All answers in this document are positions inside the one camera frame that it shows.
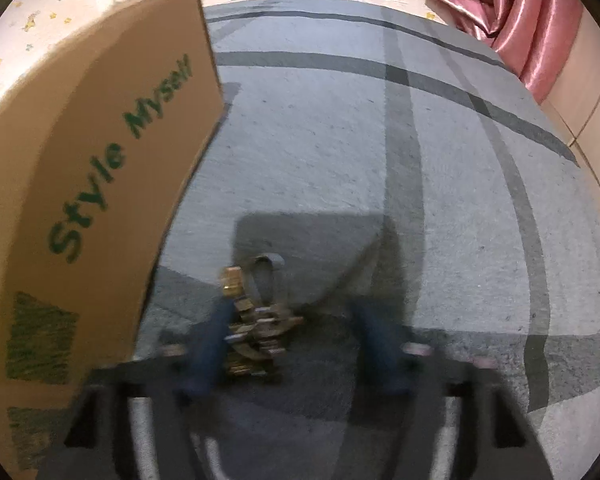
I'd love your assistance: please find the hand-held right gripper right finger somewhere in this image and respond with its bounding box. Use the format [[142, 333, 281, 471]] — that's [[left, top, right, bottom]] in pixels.
[[352, 304, 556, 480]]

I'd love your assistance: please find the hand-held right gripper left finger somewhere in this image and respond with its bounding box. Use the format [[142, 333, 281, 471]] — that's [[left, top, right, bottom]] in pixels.
[[35, 303, 236, 480]]

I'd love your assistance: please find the grey plaid blanket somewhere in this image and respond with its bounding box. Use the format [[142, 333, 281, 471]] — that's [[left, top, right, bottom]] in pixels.
[[130, 0, 600, 480]]

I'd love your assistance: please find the bunch of keys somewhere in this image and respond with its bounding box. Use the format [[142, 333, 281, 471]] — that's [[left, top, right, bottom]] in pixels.
[[220, 254, 306, 380]]

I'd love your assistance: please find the pink satin curtain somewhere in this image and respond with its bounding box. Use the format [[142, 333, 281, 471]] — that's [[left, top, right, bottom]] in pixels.
[[375, 0, 581, 103]]

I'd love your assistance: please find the brown cardboard box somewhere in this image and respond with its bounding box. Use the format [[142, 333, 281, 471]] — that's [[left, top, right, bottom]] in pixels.
[[0, 0, 224, 473]]

